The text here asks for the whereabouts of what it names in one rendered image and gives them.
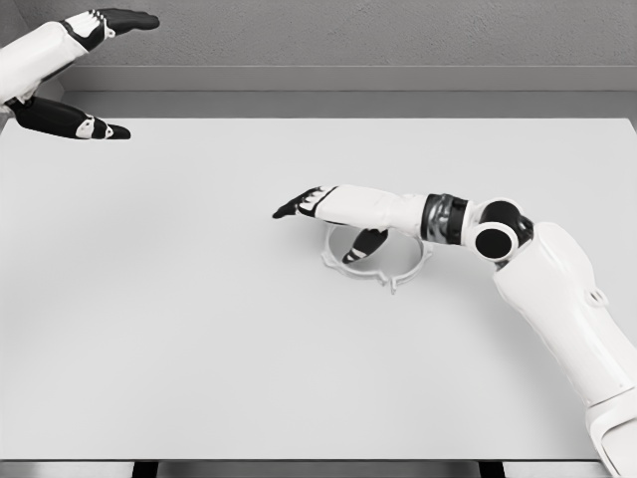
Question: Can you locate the white round pipe clamp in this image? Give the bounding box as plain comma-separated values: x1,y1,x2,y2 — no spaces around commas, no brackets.
320,222,432,296

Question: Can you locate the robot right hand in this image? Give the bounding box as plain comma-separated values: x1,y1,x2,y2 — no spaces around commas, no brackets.
272,184,405,265

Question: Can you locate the white table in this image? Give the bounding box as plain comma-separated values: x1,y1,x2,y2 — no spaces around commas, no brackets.
0,118,637,478

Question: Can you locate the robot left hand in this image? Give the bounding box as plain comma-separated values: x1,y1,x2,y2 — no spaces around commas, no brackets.
0,8,161,141

